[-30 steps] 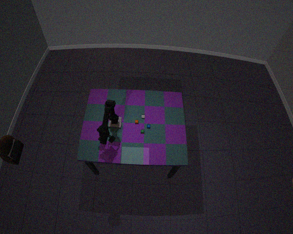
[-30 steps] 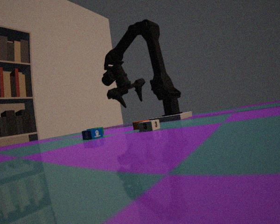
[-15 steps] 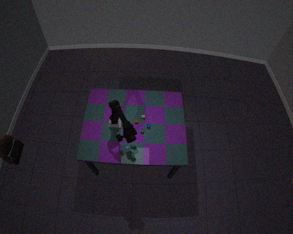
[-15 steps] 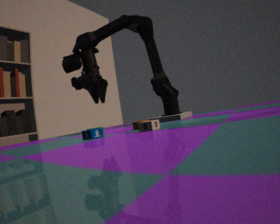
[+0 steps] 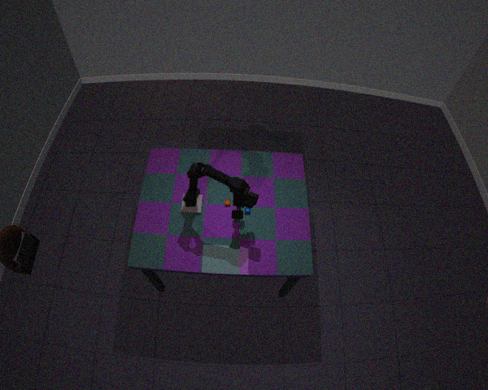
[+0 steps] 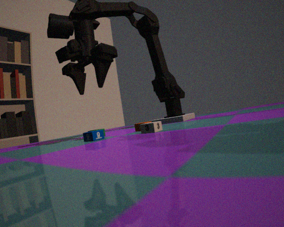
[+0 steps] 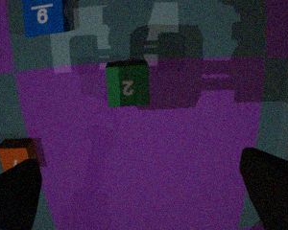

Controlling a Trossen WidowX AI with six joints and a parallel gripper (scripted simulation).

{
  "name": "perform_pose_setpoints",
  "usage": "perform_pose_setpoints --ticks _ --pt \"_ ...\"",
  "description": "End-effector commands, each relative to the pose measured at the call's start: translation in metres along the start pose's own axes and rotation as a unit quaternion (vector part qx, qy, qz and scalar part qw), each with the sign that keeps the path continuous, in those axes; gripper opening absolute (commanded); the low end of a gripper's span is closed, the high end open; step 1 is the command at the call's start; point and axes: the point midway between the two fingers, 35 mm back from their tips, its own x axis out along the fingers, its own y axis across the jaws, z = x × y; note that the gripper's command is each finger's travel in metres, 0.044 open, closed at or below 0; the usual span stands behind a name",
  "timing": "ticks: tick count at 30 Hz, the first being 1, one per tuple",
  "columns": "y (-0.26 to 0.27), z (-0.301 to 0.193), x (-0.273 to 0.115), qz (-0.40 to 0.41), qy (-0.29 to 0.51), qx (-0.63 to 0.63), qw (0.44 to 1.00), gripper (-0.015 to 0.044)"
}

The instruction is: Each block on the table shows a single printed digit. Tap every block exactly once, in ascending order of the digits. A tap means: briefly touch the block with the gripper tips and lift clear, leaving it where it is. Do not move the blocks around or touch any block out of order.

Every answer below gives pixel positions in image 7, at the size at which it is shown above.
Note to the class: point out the green block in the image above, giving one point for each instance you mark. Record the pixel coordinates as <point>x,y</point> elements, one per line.
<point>128,83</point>

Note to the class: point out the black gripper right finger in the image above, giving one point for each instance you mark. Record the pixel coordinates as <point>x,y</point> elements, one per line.
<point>266,179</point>

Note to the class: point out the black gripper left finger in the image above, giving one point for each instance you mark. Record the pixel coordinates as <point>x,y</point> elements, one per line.
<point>19,193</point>

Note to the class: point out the dark blue block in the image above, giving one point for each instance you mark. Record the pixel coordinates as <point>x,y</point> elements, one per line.
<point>43,17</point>

